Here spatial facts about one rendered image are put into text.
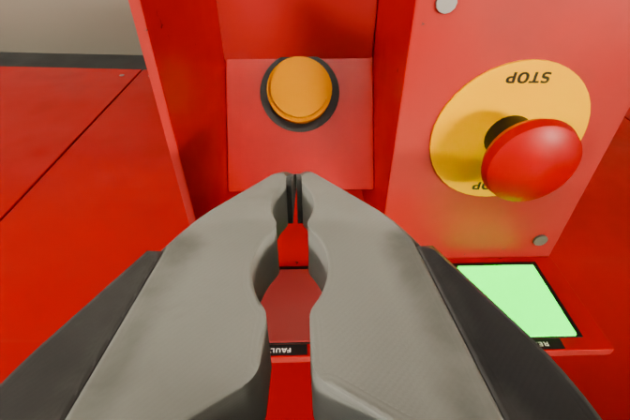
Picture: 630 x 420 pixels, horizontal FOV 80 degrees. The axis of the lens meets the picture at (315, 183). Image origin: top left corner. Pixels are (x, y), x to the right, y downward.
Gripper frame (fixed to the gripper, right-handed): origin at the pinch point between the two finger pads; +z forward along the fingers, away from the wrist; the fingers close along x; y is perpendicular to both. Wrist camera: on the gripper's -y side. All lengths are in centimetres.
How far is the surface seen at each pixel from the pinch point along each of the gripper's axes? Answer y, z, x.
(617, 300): 24.0, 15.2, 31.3
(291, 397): 23.7, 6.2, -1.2
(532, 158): 1.0, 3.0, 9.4
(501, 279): 9.7, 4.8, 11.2
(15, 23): 8, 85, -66
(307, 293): 9.7, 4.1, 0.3
